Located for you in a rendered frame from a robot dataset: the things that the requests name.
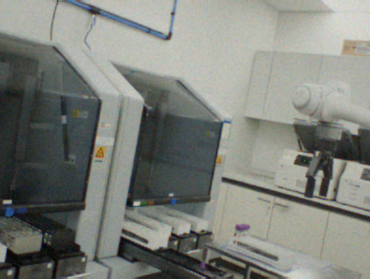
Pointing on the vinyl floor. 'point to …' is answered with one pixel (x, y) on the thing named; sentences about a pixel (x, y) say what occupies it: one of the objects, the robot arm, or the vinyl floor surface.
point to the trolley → (303, 263)
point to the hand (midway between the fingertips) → (316, 194)
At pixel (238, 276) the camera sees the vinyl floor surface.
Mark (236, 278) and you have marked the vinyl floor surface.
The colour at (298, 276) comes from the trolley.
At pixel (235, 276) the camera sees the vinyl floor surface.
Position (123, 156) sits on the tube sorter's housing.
